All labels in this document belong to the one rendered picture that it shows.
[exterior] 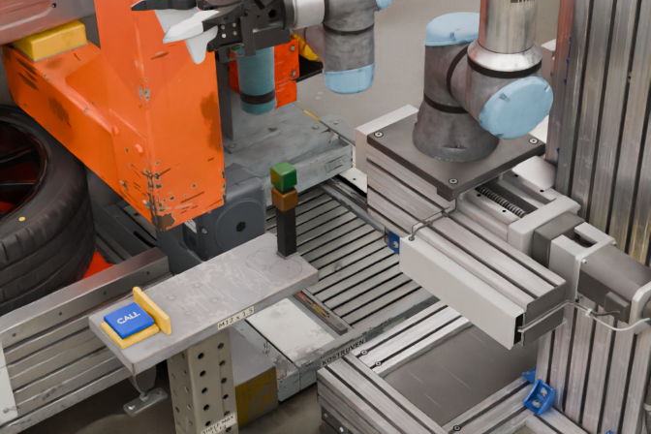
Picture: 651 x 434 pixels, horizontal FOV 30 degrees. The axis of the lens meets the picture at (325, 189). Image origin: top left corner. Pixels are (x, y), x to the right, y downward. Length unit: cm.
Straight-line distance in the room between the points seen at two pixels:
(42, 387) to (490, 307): 106
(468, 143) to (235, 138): 126
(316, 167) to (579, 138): 129
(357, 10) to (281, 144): 154
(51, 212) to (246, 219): 46
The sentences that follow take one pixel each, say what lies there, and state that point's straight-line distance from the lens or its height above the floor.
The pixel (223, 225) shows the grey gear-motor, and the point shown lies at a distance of 274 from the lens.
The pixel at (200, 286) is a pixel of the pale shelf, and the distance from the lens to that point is 241.
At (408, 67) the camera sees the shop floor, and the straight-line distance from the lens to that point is 404.
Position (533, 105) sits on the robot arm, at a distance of 191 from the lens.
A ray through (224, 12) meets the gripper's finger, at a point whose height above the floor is 125.
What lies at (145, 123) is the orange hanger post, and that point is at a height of 77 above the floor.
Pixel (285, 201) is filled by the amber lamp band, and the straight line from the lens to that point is 237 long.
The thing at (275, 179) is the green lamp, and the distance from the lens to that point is 235.
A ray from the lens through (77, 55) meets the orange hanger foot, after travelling 277.
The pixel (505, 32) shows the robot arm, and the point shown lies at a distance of 186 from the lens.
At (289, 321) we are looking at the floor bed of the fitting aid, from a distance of 288.
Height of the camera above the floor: 197
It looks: 35 degrees down
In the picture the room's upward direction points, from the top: 1 degrees counter-clockwise
